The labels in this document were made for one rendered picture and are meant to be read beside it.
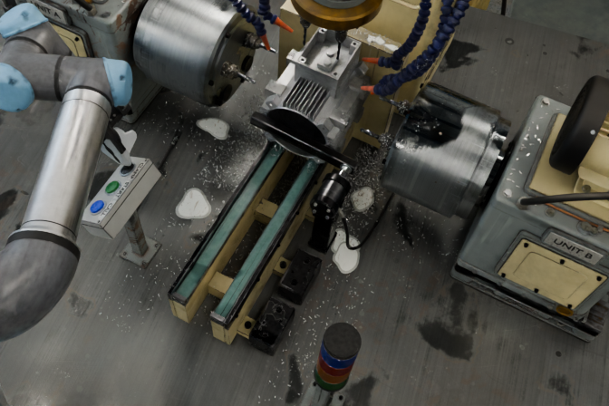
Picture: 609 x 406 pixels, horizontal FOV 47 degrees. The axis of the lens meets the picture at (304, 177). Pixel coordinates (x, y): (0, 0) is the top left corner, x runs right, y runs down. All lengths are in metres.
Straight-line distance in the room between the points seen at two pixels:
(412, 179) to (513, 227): 0.22
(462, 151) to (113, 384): 0.85
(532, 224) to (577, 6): 2.26
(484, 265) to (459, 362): 0.22
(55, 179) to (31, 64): 0.24
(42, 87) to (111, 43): 0.45
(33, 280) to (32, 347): 0.67
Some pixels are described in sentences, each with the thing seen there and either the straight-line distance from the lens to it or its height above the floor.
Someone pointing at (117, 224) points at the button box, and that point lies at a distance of 1.40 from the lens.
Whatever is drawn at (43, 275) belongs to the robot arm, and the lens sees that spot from 0.96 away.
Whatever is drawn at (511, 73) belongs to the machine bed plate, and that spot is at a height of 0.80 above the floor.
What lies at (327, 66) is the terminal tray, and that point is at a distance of 1.51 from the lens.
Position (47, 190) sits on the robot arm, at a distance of 1.03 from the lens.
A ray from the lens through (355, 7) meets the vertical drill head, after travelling 1.34.
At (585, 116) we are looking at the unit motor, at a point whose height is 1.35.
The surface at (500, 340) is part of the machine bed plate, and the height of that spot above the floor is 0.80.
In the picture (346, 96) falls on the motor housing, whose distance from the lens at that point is 1.55.
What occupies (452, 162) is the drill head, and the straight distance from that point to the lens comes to 1.41.
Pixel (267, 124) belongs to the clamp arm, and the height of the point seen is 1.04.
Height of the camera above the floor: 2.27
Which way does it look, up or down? 59 degrees down
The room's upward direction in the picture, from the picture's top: 6 degrees clockwise
